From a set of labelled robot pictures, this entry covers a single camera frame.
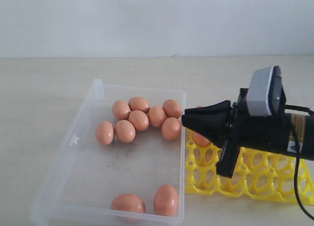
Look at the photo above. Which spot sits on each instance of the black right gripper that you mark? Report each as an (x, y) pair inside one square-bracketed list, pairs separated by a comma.
[(269, 133)]

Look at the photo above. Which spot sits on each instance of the brown egg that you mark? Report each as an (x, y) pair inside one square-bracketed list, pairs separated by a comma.
[(105, 133), (200, 140), (171, 128), (121, 110), (139, 103), (128, 202), (139, 120), (125, 131), (166, 201), (157, 116)]

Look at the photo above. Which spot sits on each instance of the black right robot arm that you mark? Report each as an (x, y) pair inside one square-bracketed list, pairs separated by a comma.
[(229, 126)]

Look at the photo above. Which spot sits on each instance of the brown egg far corner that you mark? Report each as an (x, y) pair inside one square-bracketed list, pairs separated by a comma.
[(172, 108)]

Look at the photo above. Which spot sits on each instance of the yellow plastic egg tray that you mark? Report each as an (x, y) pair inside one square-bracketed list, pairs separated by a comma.
[(258, 175)]

